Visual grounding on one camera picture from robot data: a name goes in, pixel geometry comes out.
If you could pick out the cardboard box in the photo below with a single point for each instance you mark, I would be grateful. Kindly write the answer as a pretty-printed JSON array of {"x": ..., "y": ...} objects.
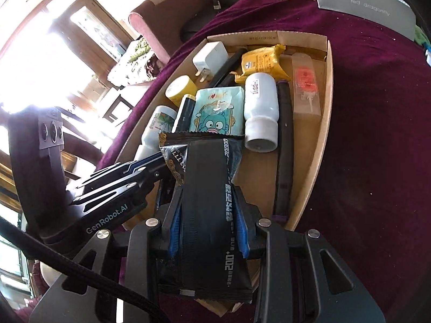
[{"x": 303, "y": 161}]

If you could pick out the maroon armchair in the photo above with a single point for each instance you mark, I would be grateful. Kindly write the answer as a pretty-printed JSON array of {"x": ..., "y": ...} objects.
[{"x": 161, "y": 16}]

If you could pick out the wooden glass cabinet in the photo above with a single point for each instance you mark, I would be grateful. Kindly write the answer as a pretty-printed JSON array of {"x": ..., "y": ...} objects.
[{"x": 101, "y": 37}]

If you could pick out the white power adapter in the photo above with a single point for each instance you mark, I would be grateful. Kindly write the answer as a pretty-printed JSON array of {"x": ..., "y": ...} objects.
[{"x": 210, "y": 57}]

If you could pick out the yellow round tin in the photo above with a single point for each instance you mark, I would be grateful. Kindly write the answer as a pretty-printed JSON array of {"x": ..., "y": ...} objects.
[{"x": 178, "y": 89}]

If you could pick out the purple cap marker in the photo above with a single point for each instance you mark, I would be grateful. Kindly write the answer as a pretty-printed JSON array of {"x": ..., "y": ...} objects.
[{"x": 284, "y": 158}]

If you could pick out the floral cloth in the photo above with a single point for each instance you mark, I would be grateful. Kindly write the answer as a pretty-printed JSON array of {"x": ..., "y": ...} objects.
[{"x": 134, "y": 60}]

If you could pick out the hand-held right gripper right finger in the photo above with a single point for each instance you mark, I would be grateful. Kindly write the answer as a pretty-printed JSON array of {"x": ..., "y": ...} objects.
[{"x": 242, "y": 232}]

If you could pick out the clear plastic packet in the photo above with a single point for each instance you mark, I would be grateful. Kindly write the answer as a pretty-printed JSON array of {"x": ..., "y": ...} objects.
[{"x": 304, "y": 80}]

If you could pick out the green cloth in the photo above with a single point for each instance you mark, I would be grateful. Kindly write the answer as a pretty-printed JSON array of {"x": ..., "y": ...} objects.
[{"x": 419, "y": 35}]

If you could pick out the grey shoe box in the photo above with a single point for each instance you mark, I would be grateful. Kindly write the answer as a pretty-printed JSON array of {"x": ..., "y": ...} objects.
[{"x": 363, "y": 3}]

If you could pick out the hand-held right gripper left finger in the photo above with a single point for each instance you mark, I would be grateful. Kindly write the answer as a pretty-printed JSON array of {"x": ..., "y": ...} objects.
[{"x": 175, "y": 228}]

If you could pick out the black foil sachet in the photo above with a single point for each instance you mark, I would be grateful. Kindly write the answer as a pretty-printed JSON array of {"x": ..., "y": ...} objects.
[{"x": 205, "y": 208}]

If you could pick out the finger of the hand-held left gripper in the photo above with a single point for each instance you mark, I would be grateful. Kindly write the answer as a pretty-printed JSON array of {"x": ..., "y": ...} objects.
[
  {"x": 128, "y": 188},
  {"x": 134, "y": 166}
]

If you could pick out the orange cracker packet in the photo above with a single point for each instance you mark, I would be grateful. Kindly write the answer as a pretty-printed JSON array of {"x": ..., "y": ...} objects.
[{"x": 262, "y": 62}]

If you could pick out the teal cartoon tissue pack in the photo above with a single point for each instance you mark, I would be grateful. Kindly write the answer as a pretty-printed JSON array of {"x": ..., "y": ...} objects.
[{"x": 215, "y": 114}]

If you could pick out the peach cap marker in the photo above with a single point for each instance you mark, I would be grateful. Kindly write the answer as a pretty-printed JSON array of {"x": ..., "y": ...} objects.
[{"x": 183, "y": 114}]

